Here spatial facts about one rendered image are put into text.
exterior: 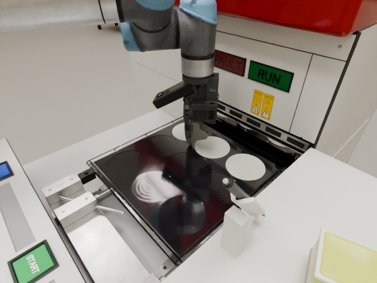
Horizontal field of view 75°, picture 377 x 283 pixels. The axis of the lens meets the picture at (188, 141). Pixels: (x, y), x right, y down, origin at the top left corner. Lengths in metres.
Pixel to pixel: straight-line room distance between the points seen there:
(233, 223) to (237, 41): 0.47
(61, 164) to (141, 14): 0.57
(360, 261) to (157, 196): 0.38
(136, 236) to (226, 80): 0.47
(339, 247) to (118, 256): 0.37
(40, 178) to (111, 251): 0.38
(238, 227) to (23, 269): 0.32
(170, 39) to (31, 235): 0.43
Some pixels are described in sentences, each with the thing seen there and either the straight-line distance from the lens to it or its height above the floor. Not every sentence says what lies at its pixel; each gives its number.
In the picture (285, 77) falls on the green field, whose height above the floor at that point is 1.11.
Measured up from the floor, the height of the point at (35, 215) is 0.96.
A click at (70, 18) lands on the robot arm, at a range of 0.42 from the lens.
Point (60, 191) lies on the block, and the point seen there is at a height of 0.90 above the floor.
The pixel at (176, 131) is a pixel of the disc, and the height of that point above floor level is 0.90.
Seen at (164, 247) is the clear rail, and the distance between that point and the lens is 0.49.
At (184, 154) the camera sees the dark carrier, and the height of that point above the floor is 0.90.
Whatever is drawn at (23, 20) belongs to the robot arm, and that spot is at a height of 1.26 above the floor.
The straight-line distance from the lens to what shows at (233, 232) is 0.37.
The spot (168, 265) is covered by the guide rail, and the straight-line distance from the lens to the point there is 0.54.
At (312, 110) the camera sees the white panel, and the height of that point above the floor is 1.06.
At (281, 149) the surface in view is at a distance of 0.69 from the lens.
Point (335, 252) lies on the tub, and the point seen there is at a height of 1.03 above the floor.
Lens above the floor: 1.33
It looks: 37 degrees down
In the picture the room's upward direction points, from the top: straight up
